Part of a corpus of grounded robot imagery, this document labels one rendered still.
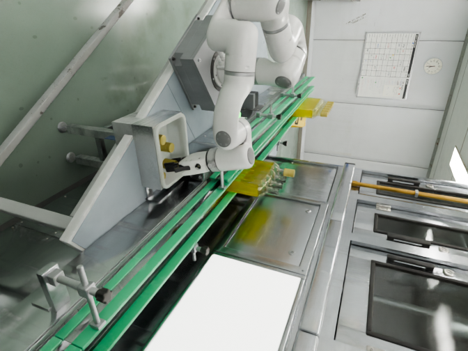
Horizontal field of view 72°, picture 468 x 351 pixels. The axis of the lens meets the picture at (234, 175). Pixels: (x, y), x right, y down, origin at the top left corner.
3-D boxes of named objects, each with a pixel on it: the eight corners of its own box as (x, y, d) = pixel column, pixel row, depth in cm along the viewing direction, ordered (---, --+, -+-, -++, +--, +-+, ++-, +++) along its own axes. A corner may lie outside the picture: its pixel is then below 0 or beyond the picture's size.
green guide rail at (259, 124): (207, 161, 123) (227, 165, 120) (207, 159, 123) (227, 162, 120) (305, 77, 265) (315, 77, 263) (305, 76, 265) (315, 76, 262)
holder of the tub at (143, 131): (144, 200, 112) (163, 204, 110) (131, 124, 100) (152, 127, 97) (171, 178, 126) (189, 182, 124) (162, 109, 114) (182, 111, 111)
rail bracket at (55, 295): (33, 309, 74) (110, 343, 66) (8, 252, 67) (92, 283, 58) (51, 294, 78) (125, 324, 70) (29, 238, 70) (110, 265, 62)
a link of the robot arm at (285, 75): (249, 72, 112) (294, 73, 105) (260, 46, 117) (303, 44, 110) (256, 92, 120) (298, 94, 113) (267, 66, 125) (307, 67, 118)
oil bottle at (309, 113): (285, 115, 225) (326, 120, 215) (285, 108, 222) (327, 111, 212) (287, 113, 229) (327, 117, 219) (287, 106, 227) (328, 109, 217)
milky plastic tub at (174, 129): (143, 187, 110) (164, 191, 107) (131, 124, 99) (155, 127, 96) (170, 166, 124) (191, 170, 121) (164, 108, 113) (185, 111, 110)
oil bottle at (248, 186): (215, 189, 135) (264, 198, 127) (214, 177, 133) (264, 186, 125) (221, 183, 140) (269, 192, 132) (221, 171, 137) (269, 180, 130)
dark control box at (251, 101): (239, 107, 179) (253, 108, 176) (239, 93, 175) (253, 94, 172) (244, 104, 185) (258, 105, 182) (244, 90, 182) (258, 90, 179)
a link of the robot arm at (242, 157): (239, 120, 89) (251, 114, 98) (206, 125, 94) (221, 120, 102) (250, 171, 93) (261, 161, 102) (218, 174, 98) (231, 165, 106)
